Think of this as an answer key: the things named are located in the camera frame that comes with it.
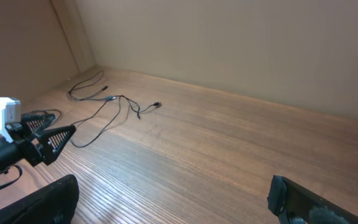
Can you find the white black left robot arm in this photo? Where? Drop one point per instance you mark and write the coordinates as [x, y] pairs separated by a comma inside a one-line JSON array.
[[33, 141]]

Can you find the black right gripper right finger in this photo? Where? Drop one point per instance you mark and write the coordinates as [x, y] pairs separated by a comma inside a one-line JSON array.
[[292, 204]]

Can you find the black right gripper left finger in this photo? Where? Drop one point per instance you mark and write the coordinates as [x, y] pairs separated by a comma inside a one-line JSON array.
[[54, 203]]

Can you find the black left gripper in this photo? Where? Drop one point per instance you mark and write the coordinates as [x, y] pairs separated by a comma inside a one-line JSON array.
[[51, 141]]

